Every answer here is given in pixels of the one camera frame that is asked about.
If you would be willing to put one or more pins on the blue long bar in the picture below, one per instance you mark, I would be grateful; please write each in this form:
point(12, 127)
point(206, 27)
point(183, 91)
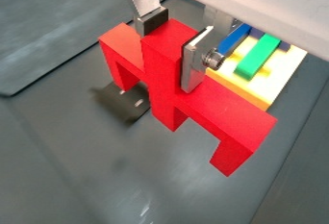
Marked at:
point(233, 40)

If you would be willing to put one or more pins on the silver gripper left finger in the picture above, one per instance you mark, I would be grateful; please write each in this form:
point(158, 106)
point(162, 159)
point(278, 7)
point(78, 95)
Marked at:
point(150, 15)

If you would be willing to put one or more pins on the purple three-legged block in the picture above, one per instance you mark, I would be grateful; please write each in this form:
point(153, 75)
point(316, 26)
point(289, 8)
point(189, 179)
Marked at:
point(257, 34)

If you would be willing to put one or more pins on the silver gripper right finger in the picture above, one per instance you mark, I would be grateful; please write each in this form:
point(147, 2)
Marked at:
point(199, 51)

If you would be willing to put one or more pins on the black U-shaped holder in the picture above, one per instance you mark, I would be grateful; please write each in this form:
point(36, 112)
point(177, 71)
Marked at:
point(126, 104)

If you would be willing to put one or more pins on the green long bar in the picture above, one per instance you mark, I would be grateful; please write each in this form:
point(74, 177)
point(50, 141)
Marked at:
point(257, 56)

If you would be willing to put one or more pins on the red three-legged block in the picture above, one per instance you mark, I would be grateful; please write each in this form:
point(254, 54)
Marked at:
point(150, 60)

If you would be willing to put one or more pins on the yellow base board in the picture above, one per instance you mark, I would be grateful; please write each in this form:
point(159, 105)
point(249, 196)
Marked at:
point(262, 89)

